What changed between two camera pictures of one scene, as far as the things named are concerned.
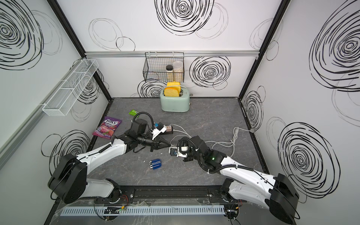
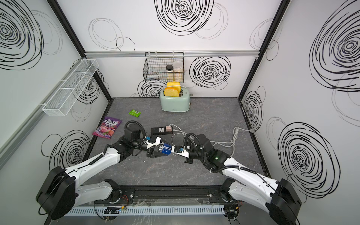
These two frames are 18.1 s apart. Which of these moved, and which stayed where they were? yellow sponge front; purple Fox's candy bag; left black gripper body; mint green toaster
Moved: left black gripper body
Stayed: mint green toaster; yellow sponge front; purple Fox's candy bag
